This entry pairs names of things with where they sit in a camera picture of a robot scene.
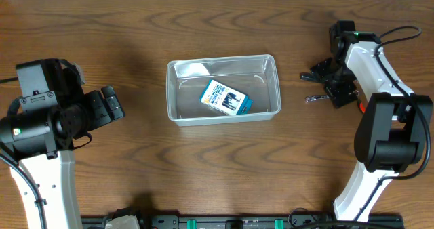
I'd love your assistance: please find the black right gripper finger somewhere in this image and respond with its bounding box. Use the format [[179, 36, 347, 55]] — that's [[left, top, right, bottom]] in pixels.
[[328, 87, 357, 108], [310, 58, 332, 80]]

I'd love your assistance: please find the black yellow screwdriver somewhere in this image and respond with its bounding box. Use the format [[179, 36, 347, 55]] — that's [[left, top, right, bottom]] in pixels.
[[299, 72, 323, 83]]

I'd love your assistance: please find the silver ring wrench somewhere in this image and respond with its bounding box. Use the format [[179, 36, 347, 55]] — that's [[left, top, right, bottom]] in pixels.
[[305, 95, 330, 103]]

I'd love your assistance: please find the blue white product box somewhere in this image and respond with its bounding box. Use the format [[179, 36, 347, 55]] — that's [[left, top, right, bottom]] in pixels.
[[199, 79, 254, 116]]

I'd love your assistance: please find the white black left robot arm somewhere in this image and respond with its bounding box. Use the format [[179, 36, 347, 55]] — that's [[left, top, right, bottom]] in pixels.
[[1, 58, 125, 228]]

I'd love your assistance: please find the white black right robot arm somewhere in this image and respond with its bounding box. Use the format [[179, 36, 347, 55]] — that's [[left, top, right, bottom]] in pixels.
[[300, 20, 433, 224]]

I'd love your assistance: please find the clear plastic container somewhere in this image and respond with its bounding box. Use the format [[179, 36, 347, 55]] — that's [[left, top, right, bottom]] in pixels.
[[166, 54, 281, 126]]

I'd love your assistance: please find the red handled tool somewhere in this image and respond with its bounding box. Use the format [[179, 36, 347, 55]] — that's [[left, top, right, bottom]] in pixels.
[[357, 100, 366, 114]]

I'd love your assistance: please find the black mounting rail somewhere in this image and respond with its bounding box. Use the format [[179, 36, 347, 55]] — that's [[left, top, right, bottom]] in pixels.
[[81, 208, 405, 229]]

